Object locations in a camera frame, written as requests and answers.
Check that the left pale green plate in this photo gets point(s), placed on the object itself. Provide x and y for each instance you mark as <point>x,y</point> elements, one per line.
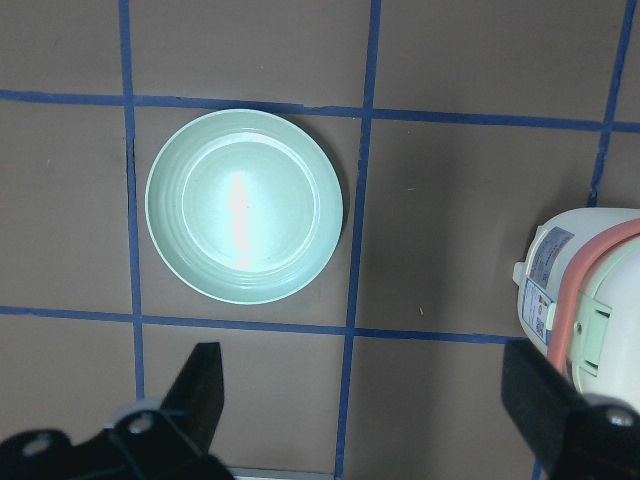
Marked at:
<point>243,206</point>

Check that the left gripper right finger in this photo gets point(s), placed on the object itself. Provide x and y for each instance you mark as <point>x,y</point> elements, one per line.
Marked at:
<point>572,436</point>

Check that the white rice cooker orange handle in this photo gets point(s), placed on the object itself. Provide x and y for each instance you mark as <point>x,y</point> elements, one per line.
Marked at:
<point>578,299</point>

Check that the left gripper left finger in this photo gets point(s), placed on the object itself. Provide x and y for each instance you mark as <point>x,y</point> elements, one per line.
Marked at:
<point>170,441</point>

